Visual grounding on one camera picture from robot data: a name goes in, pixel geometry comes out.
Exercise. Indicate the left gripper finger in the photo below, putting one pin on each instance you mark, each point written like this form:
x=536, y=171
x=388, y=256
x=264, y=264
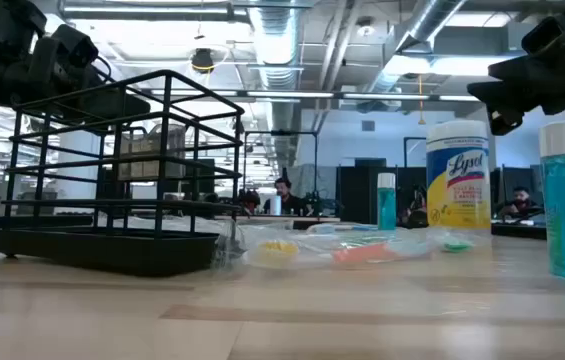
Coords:
x=122, y=105

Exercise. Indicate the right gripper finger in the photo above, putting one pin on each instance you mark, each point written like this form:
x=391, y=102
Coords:
x=492, y=91

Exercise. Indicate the Lysol wipes canister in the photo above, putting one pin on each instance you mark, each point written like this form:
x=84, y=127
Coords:
x=457, y=200

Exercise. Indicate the blue mouthwash bottle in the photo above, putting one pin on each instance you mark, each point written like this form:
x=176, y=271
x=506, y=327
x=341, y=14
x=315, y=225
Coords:
x=386, y=210

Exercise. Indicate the orange toothbrush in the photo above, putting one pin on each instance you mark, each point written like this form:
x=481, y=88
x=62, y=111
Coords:
x=362, y=255

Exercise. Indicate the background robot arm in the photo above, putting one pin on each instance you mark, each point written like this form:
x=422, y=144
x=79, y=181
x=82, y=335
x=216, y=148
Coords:
x=319, y=205

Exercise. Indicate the ceiling strip light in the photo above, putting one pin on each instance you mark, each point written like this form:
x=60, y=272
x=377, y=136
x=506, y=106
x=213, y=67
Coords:
x=459, y=98
x=387, y=96
x=287, y=94

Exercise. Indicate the cardboard boxes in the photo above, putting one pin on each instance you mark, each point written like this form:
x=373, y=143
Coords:
x=147, y=150

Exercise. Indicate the person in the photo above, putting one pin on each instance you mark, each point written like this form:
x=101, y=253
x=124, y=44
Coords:
x=521, y=205
x=289, y=202
x=416, y=212

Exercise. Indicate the black cabinets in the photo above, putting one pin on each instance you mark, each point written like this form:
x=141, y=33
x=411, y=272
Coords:
x=362, y=195

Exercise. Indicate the white cup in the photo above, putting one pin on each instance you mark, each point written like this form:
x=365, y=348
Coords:
x=276, y=206

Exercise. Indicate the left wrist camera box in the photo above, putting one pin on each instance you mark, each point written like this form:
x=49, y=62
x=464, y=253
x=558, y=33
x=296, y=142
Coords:
x=74, y=45

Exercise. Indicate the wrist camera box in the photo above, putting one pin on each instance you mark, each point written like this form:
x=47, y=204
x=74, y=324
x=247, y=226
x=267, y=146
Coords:
x=74, y=45
x=542, y=35

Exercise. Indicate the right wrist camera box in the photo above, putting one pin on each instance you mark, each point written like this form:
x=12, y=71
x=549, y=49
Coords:
x=542, y=35

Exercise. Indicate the silver spiral ventilation duct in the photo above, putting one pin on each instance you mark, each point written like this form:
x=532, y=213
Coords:
x=427, y=20
x=277, y=40

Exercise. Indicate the black aluminium table frame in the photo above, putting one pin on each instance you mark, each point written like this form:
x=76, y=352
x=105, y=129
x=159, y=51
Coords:
x=517, y=231

